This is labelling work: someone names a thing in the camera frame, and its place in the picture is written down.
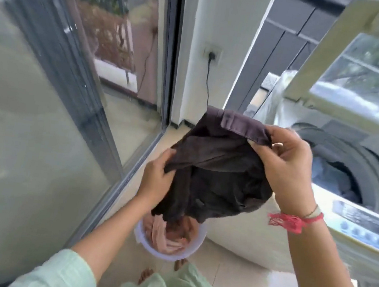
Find person's left hand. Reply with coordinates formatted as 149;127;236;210
134;145;180;211

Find person's right hand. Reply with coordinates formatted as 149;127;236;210
238;122;328;220

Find dark brown garment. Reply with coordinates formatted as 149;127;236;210
150;100;284;236

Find person's left forearm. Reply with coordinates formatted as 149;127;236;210
67;186;157;287

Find person's right forearm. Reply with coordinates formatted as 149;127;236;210
270;201;379;287

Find blue laundry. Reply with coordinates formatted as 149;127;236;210
307;156;369;205

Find pink clothes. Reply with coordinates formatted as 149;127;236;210
141;211;206;258

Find white wrist band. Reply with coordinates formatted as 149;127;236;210
301;202;323;222

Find pale plastic laundry basin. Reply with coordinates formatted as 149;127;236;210
130;209;209;266

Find person's right foot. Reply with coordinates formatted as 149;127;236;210
174;257;191;274

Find person's foot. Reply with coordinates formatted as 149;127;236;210
138;267;155;287
174;257;191;274

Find dark grey panelled cabinet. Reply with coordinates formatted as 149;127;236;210
225;0;352;125

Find person's left foot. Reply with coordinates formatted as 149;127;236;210
138;267;155;287

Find white top-load washing machine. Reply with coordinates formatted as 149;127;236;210
200;62;379;287

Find washing machine glass lid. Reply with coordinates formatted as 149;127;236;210
278;0;379;140

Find grey framed glass sliding door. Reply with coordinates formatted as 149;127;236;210
0;0;187;287

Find light green tunic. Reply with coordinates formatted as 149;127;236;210
5;238;244;287

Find red thread bracelet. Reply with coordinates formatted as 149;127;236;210
266;206;325;238

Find black plug with cable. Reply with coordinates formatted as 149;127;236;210
199;51;218;109

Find white wall socket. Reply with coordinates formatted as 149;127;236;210
202;42;224;65

